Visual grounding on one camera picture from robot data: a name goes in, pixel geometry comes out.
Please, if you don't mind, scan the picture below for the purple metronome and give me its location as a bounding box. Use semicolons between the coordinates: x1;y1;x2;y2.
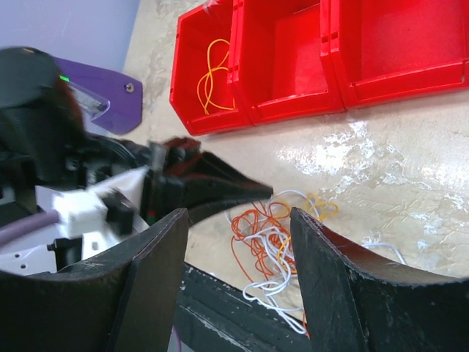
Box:
54;57;143;135

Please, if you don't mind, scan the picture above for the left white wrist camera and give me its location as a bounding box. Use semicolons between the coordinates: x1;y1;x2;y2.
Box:
34;166;148;264

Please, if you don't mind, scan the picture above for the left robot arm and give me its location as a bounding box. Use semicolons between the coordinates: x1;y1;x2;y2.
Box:
1;47;273;276

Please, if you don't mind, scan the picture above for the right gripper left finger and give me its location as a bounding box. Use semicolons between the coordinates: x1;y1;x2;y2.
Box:
1;209;188;351

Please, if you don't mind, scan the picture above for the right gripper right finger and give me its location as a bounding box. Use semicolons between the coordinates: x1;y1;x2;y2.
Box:
290;208;468;351

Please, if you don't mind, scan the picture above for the red three-compartment bin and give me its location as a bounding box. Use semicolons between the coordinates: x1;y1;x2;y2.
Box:
169;1;468;136

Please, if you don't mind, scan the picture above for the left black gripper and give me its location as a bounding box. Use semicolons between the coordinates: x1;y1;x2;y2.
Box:
120;137;273;224

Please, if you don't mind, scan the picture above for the yellow thin cable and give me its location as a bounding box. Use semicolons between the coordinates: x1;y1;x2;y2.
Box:
196;38;236;116

